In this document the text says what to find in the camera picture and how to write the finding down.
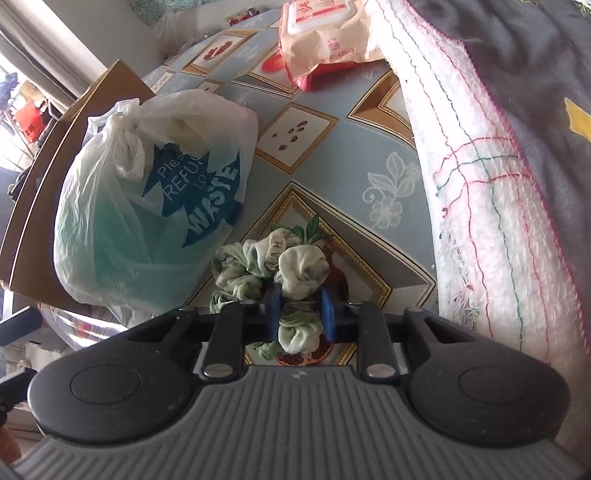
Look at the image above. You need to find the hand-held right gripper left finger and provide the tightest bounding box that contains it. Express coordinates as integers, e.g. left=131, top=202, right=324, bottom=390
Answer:
left=127, top=282, right=283, bottom=383

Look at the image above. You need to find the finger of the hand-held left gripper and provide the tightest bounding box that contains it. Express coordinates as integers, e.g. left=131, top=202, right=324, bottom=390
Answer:
left=0, top=367, right=38, bottom=412

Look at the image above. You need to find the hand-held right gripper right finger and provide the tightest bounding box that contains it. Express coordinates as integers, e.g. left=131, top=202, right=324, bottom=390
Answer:
left=320, top=286, right=468, bottom=383

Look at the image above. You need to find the green white fabric bundle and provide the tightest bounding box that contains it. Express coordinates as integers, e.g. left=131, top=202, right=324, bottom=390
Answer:
left=209, top=228, right=334, bottom=357

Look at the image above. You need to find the white plastic bag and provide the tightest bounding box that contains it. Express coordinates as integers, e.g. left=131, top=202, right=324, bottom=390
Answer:
left=52, top=89, right=260, bottom=325

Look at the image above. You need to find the fruit printed mat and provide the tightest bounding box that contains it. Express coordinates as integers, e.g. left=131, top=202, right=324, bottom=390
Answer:
left=142, top=18, right=438, bottom=368

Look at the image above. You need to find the cardboard box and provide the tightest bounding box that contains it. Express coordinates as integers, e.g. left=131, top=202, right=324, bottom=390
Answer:
left=0, top=58, right=158, bottom=308

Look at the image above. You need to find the red wet wipes pack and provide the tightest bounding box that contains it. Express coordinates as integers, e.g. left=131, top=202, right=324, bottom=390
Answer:
left=278, top=0, right=387, bottom=92

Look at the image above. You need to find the grey quilt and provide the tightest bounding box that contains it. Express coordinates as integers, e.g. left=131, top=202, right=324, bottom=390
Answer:
left=364, top=0, right=591, bottom=371

